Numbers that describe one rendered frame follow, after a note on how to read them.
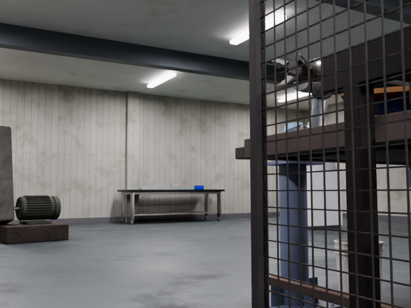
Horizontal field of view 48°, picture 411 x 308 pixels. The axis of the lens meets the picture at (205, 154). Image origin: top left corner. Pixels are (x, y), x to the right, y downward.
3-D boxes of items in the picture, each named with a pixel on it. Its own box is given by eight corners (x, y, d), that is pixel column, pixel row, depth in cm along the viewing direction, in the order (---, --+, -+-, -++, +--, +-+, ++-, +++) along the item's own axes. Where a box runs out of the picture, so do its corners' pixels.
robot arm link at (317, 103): (301, 134, 299) (309, 66, 258) (325, 134, 297) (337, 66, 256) (302, 148, 291) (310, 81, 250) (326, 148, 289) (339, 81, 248)
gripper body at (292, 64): (289, 85, 213) (315, 80, 213) (290, 75, 205) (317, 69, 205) (285, 72, 216) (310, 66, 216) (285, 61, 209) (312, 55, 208)
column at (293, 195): (251, 302, 290) (249, 162, 297) (298, 295, 308) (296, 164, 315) (290, 316, 257) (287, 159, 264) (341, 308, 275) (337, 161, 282)
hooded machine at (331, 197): (312, 230, 814) (310, 143, 827) (288, 228, 872) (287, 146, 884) (344, 228, 851) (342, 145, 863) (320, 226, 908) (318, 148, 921)
